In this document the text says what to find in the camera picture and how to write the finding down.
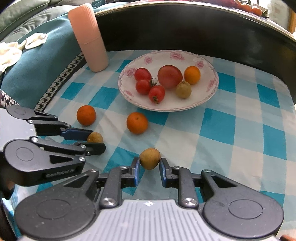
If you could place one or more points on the grey sofa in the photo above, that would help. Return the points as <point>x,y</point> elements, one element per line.
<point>21,17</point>

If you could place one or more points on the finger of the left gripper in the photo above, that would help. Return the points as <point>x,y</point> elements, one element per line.
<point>59,128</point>
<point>78,148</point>

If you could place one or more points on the white floral porcelain bowl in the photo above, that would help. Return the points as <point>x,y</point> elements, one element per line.
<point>202,91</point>

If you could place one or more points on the white cloth on blanket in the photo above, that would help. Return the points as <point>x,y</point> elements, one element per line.
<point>12,52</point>

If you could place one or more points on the dark coffee table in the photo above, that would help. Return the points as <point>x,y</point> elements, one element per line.
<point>204,29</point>

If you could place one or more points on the red cherry tomato with stem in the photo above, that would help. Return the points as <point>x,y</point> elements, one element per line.
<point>144,86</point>

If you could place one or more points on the teal blanket with houndstooth trim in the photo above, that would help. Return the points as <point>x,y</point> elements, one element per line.
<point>41,72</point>

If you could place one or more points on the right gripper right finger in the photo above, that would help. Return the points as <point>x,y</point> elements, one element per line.
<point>181,179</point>

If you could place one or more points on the blue white checkered tablecloth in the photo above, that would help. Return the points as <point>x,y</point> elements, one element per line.
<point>246,131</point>

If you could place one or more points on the small red cherry tomato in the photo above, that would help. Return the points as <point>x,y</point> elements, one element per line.
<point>157,94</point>

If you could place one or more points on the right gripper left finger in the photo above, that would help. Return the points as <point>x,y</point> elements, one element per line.
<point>117,179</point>

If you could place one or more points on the large red tomato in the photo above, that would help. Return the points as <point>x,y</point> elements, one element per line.
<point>169,76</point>

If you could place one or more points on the orange tangerine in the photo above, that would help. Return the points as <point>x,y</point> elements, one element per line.
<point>86,115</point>
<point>192,75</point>
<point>137,123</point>

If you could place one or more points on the pink ribbed cylinder cup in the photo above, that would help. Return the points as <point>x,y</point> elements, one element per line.
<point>88,36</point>

